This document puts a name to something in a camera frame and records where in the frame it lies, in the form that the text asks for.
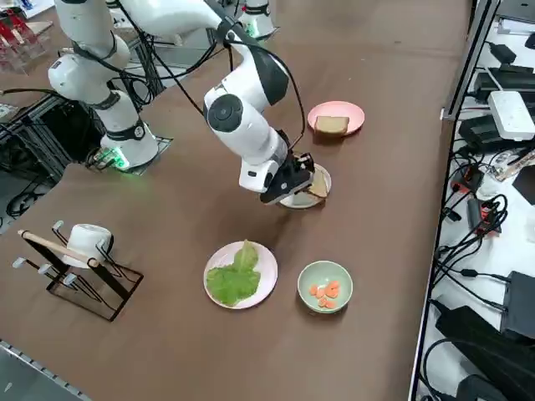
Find clear acrylic shelf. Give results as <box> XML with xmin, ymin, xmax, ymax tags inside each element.
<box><xmin>0</xmin><ymin>8</ymin><xmax>55</xmax><ymax>76</ymax></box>

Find black wire cup rack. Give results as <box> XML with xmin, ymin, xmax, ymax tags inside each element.
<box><xmin>17</xmin><ymin>220</ymin><xmax>145</xmax><ymax>322</ymax></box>

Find black table frame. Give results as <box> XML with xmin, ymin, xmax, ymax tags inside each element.
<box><xmin>0</xmin><ymin>87</ymin><xmax>105</xmax><ymax>187</ymax></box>

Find green lettuce leaf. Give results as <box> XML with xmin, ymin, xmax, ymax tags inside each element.
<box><xmin>206</xmin><ymin>239</ymin><xmax>262</xmax><ymax>306</ymax></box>

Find salmon pink plate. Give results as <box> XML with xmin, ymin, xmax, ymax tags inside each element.
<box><xmin>307</xmin><ymin>100</ymin><xmax>365</xmax><ymax>135</ymax></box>

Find pale green bowl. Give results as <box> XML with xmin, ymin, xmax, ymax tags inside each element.
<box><xmin>297</xmin><ymin>260</ymin><xmax>354</xmax><ymax>314</ymax></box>

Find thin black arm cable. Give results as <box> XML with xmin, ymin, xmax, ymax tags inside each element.
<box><xmin>53</xmin><ymin>0</ymin><xmax>306</xmax><ymax>151</ymax></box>

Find small black adapter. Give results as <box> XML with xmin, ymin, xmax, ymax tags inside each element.
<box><xmin>487</xmin><ymin>41</ymin><xmax>518</xmax><ymax>64</ymax></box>

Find black orange adapter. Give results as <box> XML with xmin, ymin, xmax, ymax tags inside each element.
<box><xmin>466</xmin><ymin>195</ymin><xmax>502</xmax><ymax>237</ymax></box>

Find large black box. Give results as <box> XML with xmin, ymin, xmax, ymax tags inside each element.
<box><xmin>500</xmin><ymin>270</ymin><xmax>535</xmax><ymax>340</ymax></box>

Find aluminium frame post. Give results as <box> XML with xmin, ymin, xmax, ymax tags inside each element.
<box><xmin>441</xmin><ymin>0</ymin><xmax>502</xmax><ymax>122</ymax></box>

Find flat black box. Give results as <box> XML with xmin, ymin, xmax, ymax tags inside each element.
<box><xmin>471</xmin><ymin>64</ymin><xmax>535</xmax><ymax>104</ymax></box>

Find brown bread slice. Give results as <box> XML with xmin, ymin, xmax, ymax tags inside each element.
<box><xmin>313</xmin><ymin>115</ymin><xmax>350</xmax><ymax>137</ymax></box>
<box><xmin>306</xmin><ymin>166</ymin><xmax>330</xmax><ymax>198</ymax></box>

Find pale pink plate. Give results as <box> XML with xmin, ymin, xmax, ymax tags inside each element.
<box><xmin>203</xmin><ymin>241</ymin><xmax>279</xmax><ymax>310</ymax></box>

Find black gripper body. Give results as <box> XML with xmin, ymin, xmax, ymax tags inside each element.
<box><xmin>280</xmin><ymin>141</ymin><xmax>314</xmax><ymax>189</ymax></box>

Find orange carrot slices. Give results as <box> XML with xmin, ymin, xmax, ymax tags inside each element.
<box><xmin>308</xmin><ymin>280</ymin><xmax>340</xmax><ymax>309</ymax></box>

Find metal rail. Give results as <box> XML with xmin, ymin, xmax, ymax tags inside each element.
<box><xmin>0</xmin><ymin>338</ymin><xmax>91</xmax><ymax>401</ymax></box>

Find white plate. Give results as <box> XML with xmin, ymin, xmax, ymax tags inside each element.
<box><xmin>278</xmin><ymin>163</ymin><xmax>333</xmax><ymax>210</ymax></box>

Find white cup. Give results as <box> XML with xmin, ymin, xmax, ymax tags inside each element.
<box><xmin>62</xmin><ymin>224</ymin><xmax>114</xmax><ymax>269</ymax></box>

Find printed packet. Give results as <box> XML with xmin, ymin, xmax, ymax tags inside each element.
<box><xmin>491</xmin><ymin>148</ymin><xmax>535</xmax><ymax>183</ymax></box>

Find black bag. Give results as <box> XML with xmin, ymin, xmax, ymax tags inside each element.
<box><xmin>434</xmin><ymin>304</ymin><xmax>535</xmax><ymax>401</ymax></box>

